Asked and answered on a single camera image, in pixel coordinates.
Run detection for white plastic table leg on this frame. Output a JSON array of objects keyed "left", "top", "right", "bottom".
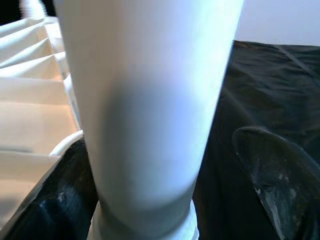
[
  {"left": 19, "top": 0, "right": 45, "bottom": 20},
  {"left": 53, "top": 0, "right": 247, "bottom": 240}
]

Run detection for black plastic table cloth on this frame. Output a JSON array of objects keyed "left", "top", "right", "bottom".
[{"left": 194, "top": 39, "right": 320, "bottom": 240}]

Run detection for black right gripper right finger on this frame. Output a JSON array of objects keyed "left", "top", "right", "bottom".
[{"left": 231, "top": 125, "right": 320, "bottom": 240}]

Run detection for white plastic table top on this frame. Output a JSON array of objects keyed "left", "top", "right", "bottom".
[{"left": 0, "top": 16, "right": 86, "bottom": 226}]

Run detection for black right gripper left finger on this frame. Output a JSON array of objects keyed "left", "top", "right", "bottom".
[{"left": 0, "top": 138, "right": 101, "bottom": 240}]

